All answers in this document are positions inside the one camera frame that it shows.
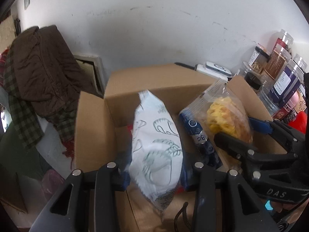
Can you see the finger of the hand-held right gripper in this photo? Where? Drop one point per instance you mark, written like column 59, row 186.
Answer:
column 231, row 145
column 262, row 127

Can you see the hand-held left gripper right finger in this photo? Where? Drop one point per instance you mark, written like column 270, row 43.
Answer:
column 187, row 178

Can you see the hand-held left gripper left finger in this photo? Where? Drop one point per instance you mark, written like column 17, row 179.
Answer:
column 126, row 181

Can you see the clear packet of yellow crackers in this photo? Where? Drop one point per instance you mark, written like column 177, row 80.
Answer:
column 222, row 116

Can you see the blue tube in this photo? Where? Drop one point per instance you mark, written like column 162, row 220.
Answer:
column 198, row 133

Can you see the white leaf-print snack packet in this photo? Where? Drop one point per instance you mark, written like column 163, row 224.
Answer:
column 154, row 149

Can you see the cardboard box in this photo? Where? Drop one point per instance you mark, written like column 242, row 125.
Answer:
column 154, row 82

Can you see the person's right hand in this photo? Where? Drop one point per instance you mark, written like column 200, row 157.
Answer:
column 282, row 207

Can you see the wide clear spice jar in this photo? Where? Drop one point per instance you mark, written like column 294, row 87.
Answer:
column 270, row 101

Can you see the red canister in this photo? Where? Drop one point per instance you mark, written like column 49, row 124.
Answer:
column 300, row 122

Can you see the pink bottle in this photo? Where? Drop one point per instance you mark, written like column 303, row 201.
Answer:
column 295, row 98

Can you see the clear jar with blue label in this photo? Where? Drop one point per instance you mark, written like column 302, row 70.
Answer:
column 287, row 82

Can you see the empty clear jar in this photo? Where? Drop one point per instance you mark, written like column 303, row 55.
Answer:
column 245, row 69

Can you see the clear jar with brown label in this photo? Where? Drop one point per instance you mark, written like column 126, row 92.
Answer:
column 276, row 62

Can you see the clear jar with seeds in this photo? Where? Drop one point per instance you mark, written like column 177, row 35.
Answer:
column 258, row 60

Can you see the dark red plastic bag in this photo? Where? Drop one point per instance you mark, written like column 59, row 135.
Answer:
column 53, row 186

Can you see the clear jar with clear lid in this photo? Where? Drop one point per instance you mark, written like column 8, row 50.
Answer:
column 299, row 61

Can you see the white electronic device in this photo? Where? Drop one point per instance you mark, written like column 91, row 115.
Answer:
column 212, row 69

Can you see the white printed cloth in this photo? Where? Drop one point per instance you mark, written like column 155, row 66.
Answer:
column 53, row 149

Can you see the tall clear jar red contents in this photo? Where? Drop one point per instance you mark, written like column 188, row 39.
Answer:
column 283, row 38

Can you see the dark green chair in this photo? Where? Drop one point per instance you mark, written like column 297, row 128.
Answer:
column 17, row 154

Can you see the green plaid cloth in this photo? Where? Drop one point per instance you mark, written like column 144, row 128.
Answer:
column 21, row 111

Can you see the brown quilted jacket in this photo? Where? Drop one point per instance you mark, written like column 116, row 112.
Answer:
column 48, row 72

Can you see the white framed wall panel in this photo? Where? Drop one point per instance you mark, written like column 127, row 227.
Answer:
column 96, row 72

